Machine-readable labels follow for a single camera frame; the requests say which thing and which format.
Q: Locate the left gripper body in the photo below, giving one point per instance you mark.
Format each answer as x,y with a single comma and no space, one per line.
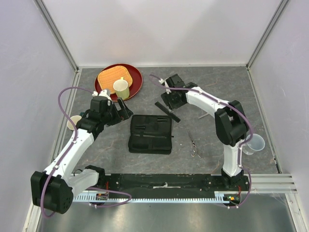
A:
113,116

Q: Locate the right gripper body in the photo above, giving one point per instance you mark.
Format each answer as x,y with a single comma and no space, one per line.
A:
171,97

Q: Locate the black comb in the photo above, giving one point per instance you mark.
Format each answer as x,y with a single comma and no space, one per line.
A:
167,111

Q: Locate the black tool case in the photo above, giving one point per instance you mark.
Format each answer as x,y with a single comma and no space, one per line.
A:
150,134

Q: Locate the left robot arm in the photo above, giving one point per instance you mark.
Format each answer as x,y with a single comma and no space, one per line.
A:
54,188

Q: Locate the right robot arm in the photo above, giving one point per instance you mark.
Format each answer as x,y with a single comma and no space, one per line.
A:
231,124

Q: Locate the pale green cup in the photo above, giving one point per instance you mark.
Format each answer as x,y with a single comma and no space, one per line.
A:
121,88

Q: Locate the orange woven mat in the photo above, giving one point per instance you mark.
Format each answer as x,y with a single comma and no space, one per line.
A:
107,77

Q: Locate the red round tray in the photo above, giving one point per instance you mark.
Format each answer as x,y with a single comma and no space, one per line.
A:
133,89

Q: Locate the dark green mug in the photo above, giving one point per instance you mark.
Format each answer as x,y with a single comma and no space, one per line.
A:
74,120

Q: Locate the silver scissors near front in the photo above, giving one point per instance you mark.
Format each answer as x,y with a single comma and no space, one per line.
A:
194,151

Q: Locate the clear plastic cup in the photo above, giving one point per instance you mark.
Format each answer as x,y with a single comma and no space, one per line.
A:
256,144

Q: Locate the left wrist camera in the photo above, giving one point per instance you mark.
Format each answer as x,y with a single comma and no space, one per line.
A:
105,93

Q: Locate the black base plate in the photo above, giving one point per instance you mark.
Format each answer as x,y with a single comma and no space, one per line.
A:
173,185

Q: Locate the grey slotted cable duct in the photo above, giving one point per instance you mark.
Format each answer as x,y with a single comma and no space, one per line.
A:
96,197

